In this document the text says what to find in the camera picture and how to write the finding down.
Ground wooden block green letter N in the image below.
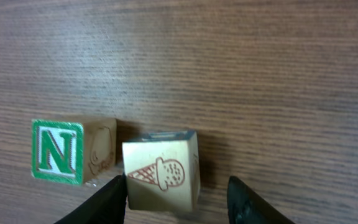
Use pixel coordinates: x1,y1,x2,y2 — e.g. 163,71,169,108
32,116,117,185

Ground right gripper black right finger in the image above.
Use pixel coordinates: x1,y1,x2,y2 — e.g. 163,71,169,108
227,175,295,224

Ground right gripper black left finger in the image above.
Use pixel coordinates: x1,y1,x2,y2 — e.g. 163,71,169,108
55,174,127,224

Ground wooden block red letter A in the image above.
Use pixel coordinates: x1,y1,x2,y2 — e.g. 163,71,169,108
122,129,201,212

